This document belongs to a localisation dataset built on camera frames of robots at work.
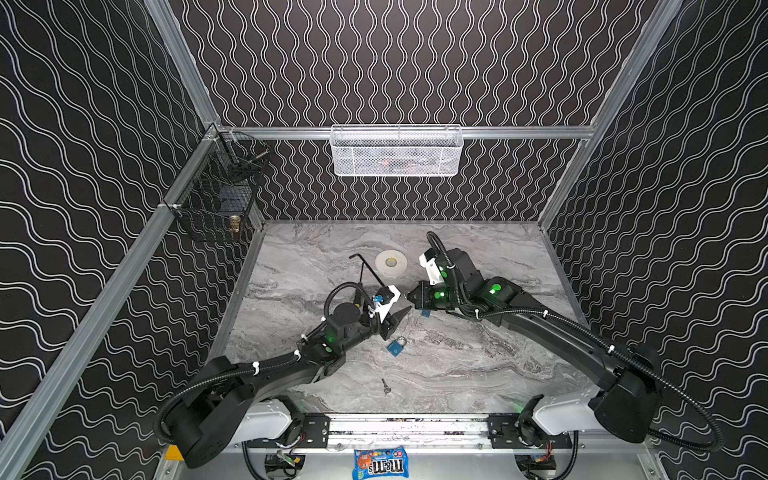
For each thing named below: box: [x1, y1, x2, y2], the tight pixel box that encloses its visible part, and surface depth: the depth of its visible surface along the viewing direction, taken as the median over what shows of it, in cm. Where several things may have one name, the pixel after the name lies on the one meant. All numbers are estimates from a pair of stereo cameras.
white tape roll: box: [375, 250, 408, 278], surface depth 109 cm
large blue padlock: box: [386, 336, 407, 357], surface depth 90 cm
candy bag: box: [352, 445, 410, 480], surface depth 71 cm
